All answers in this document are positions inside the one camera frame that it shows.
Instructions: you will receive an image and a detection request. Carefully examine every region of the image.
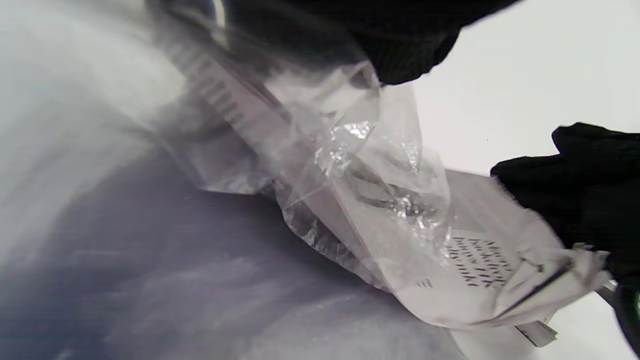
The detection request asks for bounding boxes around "person's left hand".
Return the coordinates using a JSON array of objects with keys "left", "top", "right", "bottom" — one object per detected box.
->
[{"left": 147, "top": 0, "right": 521, "bottom": 86}]

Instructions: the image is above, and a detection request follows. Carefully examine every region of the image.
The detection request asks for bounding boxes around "person's right hand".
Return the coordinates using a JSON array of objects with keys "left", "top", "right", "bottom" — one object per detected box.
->
[{"left": 490, "top": 122, "right": 640, "bottom": 358}]

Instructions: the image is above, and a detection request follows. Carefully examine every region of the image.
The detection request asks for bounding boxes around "newspaper with grey street photo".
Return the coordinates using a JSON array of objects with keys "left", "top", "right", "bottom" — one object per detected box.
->
[{"left": 165, "top": 30, "right": 613, "bottom": 348}]

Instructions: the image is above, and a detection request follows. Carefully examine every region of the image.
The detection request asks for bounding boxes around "blue folder with clear sleeves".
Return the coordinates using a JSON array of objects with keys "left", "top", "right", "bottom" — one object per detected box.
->
[{"left": 0, "top": 0, "right": 473, "bottom": 360}]

